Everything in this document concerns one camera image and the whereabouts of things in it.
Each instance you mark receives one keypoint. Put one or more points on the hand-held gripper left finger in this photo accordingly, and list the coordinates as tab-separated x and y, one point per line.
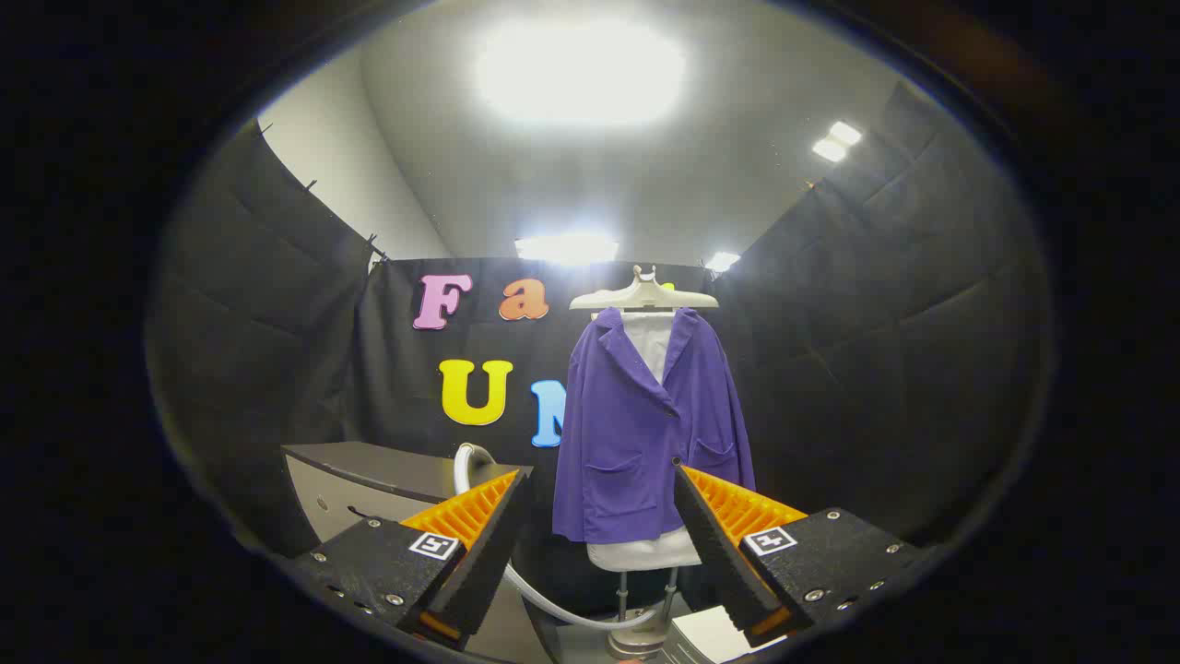
489	544

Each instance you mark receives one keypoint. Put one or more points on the metal stand with poles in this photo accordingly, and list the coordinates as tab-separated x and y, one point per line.
638	641

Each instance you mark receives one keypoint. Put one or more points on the grey cabinet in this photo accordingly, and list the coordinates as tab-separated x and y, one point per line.
369	470

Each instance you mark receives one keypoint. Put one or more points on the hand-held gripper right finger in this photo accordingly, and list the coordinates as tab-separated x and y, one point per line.
714	553

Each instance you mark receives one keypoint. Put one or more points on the purple jacket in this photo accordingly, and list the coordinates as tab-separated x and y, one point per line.
627	433

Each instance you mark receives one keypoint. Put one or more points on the small ceiling light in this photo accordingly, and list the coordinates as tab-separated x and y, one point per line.
723	262

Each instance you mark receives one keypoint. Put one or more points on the white box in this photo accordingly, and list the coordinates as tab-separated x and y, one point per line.
710	636

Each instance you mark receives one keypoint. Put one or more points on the white clothes hanger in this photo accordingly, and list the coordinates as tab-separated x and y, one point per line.
645	297

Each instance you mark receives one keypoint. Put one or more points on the large ceiling light panel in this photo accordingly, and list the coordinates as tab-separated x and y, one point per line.
581	69

